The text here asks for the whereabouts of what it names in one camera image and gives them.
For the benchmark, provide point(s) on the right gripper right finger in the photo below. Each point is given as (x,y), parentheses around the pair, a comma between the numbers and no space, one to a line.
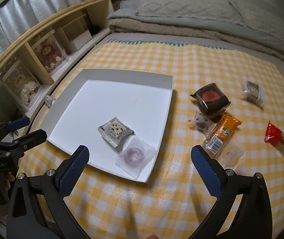
(204,165)

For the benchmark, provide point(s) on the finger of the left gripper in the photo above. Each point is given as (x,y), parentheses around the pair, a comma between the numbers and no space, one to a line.
(15,125)
(20,145)

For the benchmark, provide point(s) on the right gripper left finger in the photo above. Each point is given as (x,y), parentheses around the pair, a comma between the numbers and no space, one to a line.
(71,169)

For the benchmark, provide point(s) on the pink candy clear pack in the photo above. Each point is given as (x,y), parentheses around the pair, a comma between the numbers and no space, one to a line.
(231,154)

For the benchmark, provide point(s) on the orange snack bar pack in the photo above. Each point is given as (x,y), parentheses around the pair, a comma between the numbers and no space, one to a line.
(221,133)

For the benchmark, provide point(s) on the white panda cookie pack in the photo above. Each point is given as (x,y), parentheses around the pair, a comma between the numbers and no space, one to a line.
(114,131)

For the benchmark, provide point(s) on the red snack pack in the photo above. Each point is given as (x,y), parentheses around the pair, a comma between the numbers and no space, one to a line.
(275,137)

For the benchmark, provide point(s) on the black red round cake pack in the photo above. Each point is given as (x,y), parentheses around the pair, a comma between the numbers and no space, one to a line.
(211,100)

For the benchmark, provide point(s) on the clear brown cookie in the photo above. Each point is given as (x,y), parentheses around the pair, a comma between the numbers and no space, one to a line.
(253,93)

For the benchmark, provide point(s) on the white doll in dome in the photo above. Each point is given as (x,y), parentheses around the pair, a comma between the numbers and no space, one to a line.
(21,84)

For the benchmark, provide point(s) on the wooden bedside shelf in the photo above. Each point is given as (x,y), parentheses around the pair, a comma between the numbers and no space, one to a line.
(33,66)

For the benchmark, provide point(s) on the crumpled clear plastic wrapper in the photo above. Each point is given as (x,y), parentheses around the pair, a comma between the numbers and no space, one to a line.
(49,101)

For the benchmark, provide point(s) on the white cardboard tray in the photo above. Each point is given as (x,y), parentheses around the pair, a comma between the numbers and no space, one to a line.
(140,100)

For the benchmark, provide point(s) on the doll in clear case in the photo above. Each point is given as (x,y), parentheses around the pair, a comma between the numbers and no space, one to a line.
(48,50)

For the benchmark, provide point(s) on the small wooden drawer box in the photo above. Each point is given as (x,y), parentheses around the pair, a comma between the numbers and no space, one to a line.
(74,35)

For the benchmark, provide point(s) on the beige folded blanket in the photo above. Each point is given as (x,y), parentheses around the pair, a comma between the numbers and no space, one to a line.
(131,25)

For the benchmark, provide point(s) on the grey blue duvet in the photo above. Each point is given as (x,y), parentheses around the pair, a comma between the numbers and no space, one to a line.
(127,10)

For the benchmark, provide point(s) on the right beige pillow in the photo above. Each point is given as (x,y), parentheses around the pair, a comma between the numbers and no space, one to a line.
(260,19)

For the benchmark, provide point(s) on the beige pillow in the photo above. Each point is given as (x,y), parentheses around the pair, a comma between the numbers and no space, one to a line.
(260,19)
(217,10)

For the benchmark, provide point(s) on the left beige pillow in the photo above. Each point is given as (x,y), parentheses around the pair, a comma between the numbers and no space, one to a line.
(217,10)

